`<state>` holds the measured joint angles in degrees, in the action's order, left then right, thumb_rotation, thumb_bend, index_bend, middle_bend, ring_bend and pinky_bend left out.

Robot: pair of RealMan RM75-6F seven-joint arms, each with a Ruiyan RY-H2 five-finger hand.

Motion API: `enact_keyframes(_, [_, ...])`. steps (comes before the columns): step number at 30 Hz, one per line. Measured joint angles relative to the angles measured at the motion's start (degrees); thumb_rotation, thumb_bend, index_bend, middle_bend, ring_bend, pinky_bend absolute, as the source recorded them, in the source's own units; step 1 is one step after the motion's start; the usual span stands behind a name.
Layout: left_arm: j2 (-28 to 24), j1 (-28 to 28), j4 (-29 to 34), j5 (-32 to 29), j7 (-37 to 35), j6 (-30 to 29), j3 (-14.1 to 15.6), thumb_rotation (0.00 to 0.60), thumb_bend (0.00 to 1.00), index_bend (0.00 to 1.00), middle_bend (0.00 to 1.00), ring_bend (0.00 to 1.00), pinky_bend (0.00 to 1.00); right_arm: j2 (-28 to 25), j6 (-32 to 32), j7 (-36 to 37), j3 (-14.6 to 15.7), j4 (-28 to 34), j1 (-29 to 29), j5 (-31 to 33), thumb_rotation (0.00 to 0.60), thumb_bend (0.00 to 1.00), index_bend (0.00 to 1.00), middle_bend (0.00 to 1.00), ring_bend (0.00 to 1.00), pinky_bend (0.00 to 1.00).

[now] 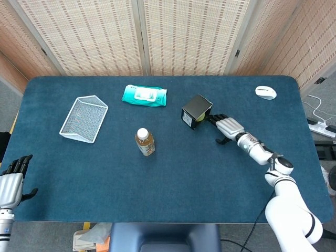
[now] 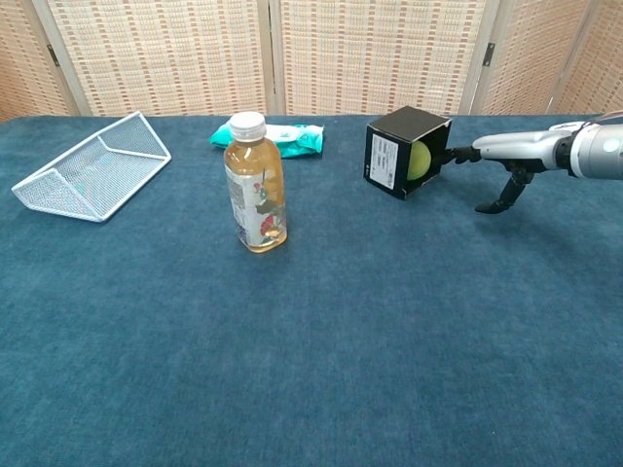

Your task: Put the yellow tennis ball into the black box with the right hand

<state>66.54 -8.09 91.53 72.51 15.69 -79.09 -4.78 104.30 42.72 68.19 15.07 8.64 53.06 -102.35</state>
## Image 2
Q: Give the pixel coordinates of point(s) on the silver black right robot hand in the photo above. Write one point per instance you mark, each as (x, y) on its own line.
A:
(521, 146)

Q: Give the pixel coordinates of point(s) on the yellow tennis ball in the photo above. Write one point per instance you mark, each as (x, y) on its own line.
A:
(419, 161)

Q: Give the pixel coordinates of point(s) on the black cardboard box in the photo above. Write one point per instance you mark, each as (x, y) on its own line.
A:
(384, 160)

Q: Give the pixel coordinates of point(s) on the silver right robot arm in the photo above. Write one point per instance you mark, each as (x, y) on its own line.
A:
(596, 151)

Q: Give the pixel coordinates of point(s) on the teal wet wipes pack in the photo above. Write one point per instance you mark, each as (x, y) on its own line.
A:
(302, 141)

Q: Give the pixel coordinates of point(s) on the amber tea bottle white cap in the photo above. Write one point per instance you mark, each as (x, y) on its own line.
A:
(255, 194)

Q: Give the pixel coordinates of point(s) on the blue felt table cloth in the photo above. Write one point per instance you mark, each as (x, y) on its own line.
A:
(311, 340)

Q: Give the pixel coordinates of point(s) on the woven bamboo folding screen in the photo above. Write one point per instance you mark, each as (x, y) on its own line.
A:
(160, 58)

